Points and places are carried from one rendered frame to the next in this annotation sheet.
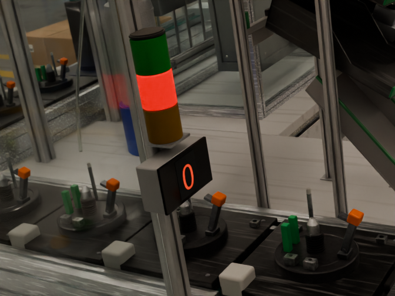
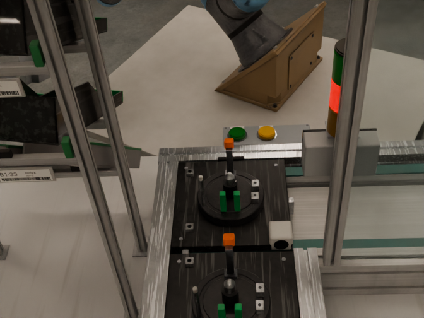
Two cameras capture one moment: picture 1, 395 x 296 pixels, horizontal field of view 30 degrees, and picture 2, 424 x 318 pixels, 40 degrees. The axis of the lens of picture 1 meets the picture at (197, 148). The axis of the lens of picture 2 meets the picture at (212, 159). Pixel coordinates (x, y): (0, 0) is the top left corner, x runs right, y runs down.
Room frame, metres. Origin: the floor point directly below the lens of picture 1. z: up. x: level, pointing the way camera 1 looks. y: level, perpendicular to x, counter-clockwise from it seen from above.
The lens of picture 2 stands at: (1.52, 0.52, 1.88)
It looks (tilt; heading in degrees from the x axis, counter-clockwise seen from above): 44 degrees down; 239
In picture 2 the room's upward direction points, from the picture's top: 5 degrees counter-clockwise
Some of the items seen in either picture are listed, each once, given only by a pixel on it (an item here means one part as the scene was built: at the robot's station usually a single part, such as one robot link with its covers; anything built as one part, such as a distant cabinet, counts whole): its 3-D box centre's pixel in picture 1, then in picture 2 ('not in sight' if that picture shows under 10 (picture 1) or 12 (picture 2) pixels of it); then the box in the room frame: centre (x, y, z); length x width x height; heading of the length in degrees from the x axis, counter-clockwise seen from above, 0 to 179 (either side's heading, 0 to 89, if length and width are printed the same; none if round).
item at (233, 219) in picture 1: (186, 218); (230, 293); (1.22, 0.04, 1.01); 0.24 x 0.24 x 0.13; 54
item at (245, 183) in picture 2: (316, 255); (230, 197); (1.07, -0.17, 0.98); 0.14 x 0.14 x 0.02
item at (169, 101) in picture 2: not in sight; (257, 96); (0.71, -0.54, 0.84); 0.90 x 0.70 x 0.03; 115
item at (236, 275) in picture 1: (237, 281); (280, 235); (1.05, -0.03, 0.97); 0.05 x 0.05 x 0.04; 54
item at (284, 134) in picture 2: not in sight; (266, 143); (0.87, -0.29, 0.93); 0.21 x 0.07 x 0.06; 144
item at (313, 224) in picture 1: (313, 225); (229, 177); (1.07, -0.17, 1.04); 0.02 x 0.02 x 0.03
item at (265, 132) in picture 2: not in sight; (266, 134); (0.87, -0.29, 0.96); 0.04 x 0.04 x 0.02
